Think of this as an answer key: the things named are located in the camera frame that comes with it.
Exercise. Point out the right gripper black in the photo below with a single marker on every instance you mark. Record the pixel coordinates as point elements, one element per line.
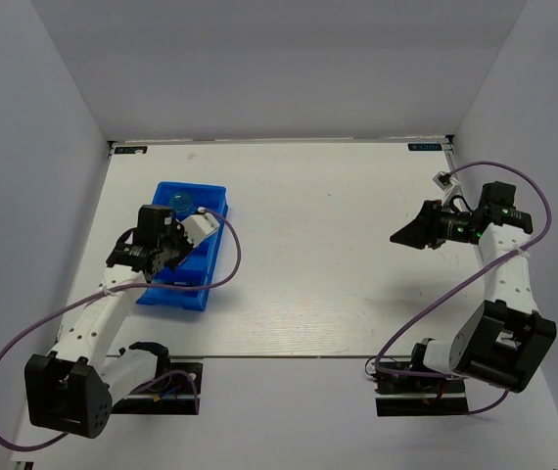
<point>425,227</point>

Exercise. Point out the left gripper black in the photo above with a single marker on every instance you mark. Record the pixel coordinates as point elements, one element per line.
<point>177,228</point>

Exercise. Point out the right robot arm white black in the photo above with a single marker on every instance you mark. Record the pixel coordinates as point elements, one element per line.
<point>505,340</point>

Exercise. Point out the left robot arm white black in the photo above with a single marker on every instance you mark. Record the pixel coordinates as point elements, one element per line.
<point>73,388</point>

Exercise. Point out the blue transparent tape roll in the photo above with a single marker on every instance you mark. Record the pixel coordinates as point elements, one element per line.
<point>181,202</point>

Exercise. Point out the right table corner label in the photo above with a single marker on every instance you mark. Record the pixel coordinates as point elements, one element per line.
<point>424,147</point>

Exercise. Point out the table corner label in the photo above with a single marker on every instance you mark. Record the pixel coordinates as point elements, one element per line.
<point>424,147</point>
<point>130,150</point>

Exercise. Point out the left table corner label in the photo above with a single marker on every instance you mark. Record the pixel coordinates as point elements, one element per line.
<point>130,150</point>

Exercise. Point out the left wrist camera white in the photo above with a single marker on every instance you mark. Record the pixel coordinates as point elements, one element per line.
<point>199,226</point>

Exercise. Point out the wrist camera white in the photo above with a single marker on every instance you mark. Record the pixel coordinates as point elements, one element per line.
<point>449,185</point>
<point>199,226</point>

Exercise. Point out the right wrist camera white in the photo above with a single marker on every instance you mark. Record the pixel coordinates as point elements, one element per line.
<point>449,185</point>

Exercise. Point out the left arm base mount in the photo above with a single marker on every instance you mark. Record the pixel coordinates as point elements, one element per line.
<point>173,397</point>

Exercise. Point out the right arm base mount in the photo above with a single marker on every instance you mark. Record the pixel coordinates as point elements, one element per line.
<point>401,396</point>

